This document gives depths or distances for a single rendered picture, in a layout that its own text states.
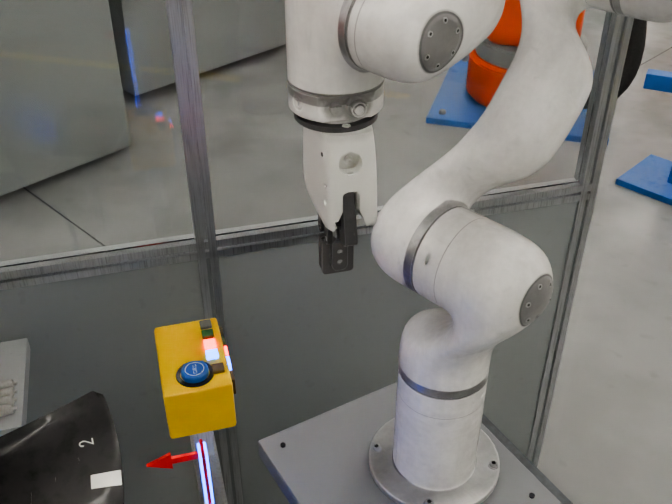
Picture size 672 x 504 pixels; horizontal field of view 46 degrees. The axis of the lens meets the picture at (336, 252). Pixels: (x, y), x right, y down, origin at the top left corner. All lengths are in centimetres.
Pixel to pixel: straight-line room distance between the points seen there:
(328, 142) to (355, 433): 65
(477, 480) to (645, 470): 147
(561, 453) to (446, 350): 165
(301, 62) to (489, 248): 34
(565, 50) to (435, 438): 52
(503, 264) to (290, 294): 90
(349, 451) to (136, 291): 64
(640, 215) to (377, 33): 324
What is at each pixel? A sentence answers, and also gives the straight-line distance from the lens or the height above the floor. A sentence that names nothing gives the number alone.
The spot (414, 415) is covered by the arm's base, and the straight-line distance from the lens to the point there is 108.
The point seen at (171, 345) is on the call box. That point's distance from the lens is 125.
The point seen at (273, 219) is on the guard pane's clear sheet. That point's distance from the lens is 162.
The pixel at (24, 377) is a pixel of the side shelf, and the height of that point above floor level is 86.
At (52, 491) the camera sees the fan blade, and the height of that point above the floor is 119.
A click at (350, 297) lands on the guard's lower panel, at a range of 177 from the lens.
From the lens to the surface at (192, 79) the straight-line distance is 144.
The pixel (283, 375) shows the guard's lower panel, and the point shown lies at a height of 60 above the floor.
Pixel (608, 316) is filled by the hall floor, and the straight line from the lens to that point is 314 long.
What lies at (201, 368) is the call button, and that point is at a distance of 119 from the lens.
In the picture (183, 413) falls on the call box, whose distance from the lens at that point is 120.
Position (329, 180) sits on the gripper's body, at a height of 154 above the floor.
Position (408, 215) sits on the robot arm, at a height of 138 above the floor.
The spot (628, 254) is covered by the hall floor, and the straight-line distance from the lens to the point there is 351.
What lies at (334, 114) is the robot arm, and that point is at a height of 160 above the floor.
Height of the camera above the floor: 188
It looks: 35 degrees down
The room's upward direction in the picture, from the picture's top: straight up
